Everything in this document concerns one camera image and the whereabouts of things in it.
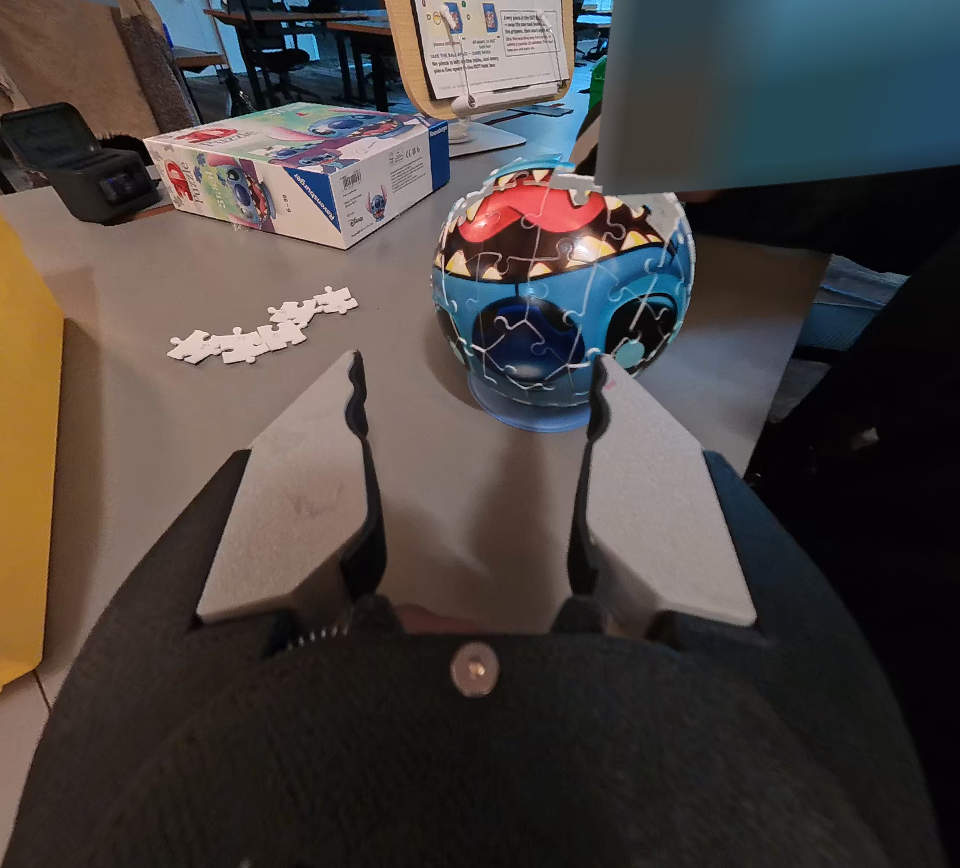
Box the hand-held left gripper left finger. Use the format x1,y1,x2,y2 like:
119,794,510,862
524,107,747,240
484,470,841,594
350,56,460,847
195,349,389,625

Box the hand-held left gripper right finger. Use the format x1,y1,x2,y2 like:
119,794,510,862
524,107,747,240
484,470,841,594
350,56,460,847
566,354,759,635

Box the blue puzzle ball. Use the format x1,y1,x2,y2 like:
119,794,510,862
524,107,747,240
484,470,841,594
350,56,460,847
431,152,697,397

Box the printed puzzle box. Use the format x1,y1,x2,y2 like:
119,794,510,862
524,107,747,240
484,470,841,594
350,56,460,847
142,102,451,250

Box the yellow plastic bin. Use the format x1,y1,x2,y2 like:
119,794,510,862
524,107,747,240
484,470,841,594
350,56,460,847
0,216,65,689

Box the black label printer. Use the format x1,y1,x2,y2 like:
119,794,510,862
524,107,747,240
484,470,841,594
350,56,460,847
0,102,162,224

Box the white board base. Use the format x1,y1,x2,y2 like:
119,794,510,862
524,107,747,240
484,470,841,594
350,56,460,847
446,96,526,158

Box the wooden office desk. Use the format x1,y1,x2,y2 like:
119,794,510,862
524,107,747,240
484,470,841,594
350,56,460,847
202,6,391,112

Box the black office chair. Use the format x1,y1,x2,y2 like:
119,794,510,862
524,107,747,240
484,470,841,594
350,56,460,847
225,0,316,89

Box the beige fuzzy blanket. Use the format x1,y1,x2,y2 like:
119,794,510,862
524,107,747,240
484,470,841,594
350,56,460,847
0,0,200,142

